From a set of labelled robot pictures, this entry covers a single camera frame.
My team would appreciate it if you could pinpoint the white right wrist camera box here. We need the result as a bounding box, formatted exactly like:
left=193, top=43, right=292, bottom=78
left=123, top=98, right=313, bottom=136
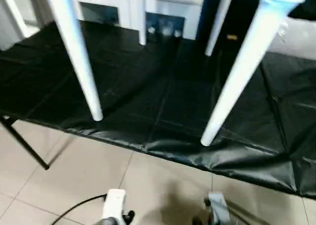
left=204, top=192, right=232, bottom=225

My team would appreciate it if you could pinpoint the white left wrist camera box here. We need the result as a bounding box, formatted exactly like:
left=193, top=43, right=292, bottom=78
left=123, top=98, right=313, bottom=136
left=101, top=189, right=128, bottom=225

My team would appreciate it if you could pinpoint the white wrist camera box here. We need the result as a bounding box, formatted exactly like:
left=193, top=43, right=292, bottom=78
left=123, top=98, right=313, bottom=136
left=101, top=189, right=128, bottom=225
left=204, top=192, right=232, bottom=225

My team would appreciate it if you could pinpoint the black work mat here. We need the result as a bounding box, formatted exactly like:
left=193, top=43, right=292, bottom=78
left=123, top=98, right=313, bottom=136
left=0, top=20, right=316, bottom=200

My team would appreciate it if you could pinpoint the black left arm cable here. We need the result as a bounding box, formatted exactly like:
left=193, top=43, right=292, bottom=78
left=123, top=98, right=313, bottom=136
left=49, top=194, right=107, bottom=225

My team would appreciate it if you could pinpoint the black table frame bar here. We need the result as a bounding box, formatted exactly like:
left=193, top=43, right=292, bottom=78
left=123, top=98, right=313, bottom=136
left=0, top=115, right=50, bottom=171

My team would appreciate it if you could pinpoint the white glass-door cabinet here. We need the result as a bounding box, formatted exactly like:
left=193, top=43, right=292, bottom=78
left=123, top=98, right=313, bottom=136
left=69, top=0, right=204, bottom=41

